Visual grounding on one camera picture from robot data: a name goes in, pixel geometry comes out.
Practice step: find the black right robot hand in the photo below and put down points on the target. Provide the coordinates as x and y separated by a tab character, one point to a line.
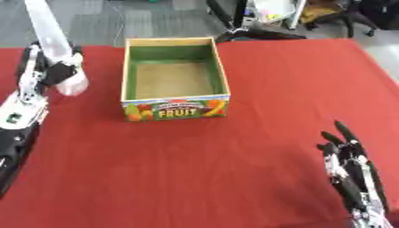
352	166

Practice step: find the black bag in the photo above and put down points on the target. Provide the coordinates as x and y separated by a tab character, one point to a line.
257	35

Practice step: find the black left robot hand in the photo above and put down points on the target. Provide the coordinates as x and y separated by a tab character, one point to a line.
57	73

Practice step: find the clear plastic bottle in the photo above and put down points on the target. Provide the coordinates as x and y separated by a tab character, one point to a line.
52	38

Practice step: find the black office chair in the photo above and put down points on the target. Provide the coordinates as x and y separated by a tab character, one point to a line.
358	13

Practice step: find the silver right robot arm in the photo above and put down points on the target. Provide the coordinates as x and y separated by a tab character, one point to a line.
370	218

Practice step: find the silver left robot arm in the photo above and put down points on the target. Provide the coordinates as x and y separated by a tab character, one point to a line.
15	124

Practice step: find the cardboard box green inside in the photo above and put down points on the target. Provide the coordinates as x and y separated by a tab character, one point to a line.
174	80

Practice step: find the white board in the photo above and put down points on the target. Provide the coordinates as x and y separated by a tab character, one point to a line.
273	10

